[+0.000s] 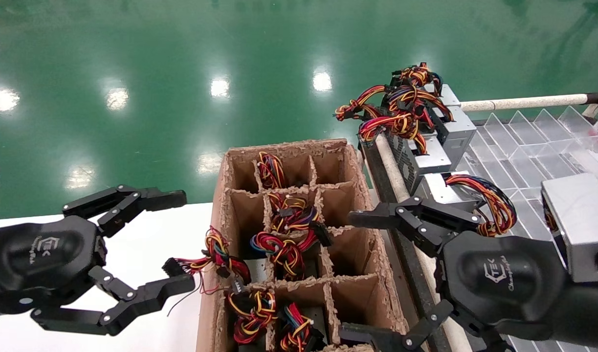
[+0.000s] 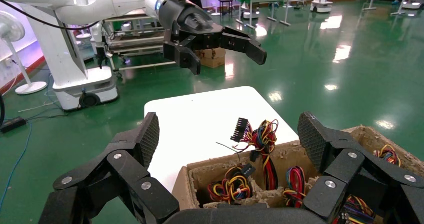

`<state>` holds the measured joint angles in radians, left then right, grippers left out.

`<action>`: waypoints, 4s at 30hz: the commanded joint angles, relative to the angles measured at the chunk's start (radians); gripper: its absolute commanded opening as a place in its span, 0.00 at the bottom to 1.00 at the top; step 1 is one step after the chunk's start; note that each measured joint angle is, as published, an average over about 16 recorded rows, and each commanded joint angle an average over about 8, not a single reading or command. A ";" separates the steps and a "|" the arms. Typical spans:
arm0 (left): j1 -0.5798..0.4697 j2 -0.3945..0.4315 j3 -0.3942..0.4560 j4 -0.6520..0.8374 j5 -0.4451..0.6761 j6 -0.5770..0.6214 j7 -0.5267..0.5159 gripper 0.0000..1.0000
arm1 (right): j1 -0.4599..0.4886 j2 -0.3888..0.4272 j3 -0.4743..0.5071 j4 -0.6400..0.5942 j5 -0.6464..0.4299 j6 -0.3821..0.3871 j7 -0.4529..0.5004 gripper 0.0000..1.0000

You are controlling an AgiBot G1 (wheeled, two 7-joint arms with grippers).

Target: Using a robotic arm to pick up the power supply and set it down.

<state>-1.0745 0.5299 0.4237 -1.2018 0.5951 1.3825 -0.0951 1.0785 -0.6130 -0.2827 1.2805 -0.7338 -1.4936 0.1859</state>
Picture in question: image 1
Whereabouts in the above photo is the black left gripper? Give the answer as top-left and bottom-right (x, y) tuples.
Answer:
(0, 185), (196, 336)

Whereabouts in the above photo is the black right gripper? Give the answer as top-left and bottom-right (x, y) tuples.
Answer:
(339, 196), (580, 352)

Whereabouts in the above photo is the brown cardboard divider box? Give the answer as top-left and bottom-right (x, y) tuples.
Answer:
(196, 138), (411, 352)

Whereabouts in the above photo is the clear acrylic divider tray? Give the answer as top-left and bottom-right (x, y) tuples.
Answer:
(455, 105), (598, 352)

